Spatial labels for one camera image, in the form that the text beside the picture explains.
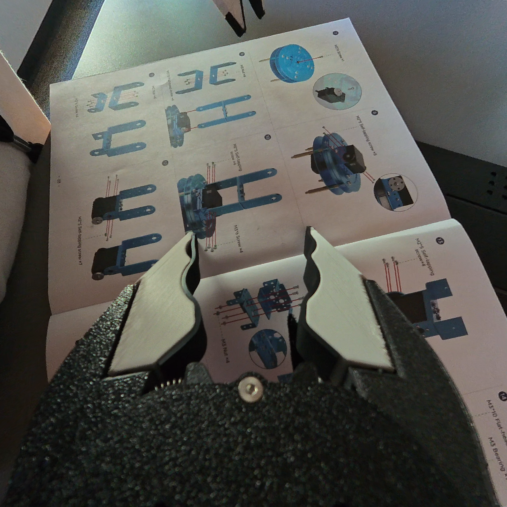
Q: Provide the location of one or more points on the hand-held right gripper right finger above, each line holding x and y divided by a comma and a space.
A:
344, 317

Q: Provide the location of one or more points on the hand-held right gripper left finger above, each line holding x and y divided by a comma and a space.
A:
158, 317

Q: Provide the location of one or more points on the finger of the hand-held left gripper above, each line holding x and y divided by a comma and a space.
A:
229, 8
256, 8

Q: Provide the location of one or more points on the instruction manual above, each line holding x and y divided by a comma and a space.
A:
277, 119

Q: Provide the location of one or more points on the grey desk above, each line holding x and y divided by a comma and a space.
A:
416, 39

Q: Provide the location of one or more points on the black flat case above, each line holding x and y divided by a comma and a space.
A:
475, 190

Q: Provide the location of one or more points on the person's light garment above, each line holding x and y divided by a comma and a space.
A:
12, 198

